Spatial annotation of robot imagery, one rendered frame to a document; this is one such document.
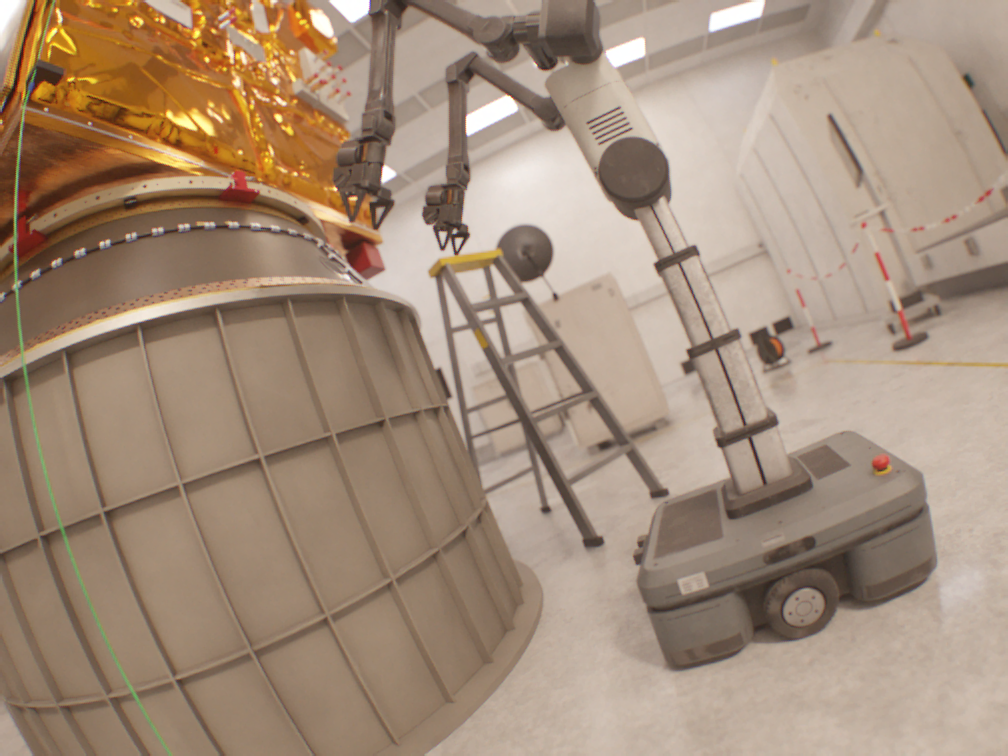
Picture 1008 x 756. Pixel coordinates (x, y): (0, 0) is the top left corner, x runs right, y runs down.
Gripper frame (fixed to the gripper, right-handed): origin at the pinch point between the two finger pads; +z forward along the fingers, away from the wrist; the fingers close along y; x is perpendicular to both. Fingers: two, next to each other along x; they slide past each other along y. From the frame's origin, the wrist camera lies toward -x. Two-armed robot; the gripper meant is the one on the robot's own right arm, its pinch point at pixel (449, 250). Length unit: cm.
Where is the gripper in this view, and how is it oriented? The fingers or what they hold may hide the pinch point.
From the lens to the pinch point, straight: 160.1
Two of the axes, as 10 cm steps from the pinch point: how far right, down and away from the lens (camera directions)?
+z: -1.0, 9.9, 1.2
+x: 9.3, 1.4, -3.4
